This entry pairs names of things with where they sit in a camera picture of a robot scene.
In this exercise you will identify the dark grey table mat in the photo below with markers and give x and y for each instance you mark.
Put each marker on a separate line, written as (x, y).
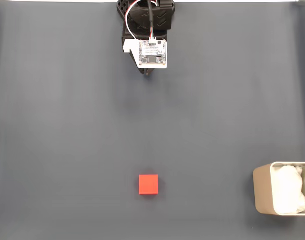
(67, 125)

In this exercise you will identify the beige box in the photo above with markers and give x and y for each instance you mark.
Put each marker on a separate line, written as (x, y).
(262, 190)

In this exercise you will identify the red cube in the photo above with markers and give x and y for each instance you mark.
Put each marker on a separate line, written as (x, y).
(148, 184)

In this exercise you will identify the white crumpled cloth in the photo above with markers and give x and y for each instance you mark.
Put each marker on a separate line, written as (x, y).
(290, 190)

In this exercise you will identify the camera board on white mount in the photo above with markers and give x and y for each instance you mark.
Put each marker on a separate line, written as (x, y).
(152, 53)

